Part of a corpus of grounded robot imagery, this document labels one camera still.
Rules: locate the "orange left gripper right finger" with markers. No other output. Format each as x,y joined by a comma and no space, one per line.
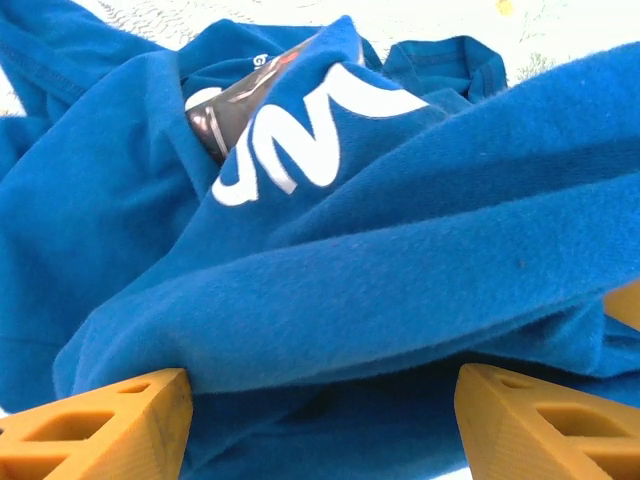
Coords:
495,430

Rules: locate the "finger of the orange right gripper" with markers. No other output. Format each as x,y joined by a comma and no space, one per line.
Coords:
627,305

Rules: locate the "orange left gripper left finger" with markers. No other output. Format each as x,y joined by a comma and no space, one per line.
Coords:
160,425

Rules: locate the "blue t-shirt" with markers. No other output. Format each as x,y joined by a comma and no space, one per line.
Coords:
350,280

